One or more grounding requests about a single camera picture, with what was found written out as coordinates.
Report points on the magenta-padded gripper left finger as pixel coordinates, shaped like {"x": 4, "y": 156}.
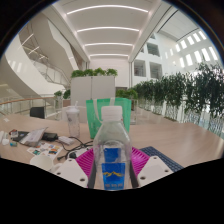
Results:
{"x": 71, "y": 171}

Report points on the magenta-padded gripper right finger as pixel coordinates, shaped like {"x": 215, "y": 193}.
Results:
{"x": 151, "y": 170}

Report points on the clear blue-label water bottle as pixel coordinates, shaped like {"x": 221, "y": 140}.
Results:
{"x": 112, "y": 146}

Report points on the white power adapter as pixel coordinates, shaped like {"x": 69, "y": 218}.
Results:
{"x": 66, "y": 140}

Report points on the small black pouch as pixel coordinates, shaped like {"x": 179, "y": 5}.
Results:
{"x": 50, "y": 136}

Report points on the translucent tumbler with straw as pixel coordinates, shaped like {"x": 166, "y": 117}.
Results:
{"x": 73, "y": 121}

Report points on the white booklet on brown pad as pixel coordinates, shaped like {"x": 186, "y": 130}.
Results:
{"x": 33, "y": 136}

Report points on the white chair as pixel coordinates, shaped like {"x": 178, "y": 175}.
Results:
{"x": 83, "y": 115}

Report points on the green tote bag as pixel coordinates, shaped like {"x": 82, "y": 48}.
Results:
{"x": 93, "y": 115}

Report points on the black flat phone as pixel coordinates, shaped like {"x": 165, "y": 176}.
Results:
{"x": 22, "y": 134}

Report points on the small teal block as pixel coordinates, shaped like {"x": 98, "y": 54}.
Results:
{"x": 13, "y": 144}

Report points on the black chair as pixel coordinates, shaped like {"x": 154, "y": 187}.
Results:
{"x": 37, "y": 112}

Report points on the small red-black device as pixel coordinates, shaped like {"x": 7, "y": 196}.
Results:
{"x": 14, "y": 133}

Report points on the planter with dark green plants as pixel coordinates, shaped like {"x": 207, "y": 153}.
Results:
{"x": 61, "y": 95}

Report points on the planter with light green plants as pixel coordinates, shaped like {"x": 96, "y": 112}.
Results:
{"x": 126, "y": 93}

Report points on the row of green hedge plants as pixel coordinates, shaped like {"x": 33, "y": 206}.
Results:
{"x": 180, "y": 93}

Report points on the white cabinet with plants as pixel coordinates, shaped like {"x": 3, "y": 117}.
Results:
{"x": 91, "y": 90}

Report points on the glass railing with wooden handrail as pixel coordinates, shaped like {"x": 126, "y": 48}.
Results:
{"x": 20, "y": 105}

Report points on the ceiling strip lights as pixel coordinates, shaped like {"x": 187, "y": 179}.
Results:
{"x": 106, "y": 29}

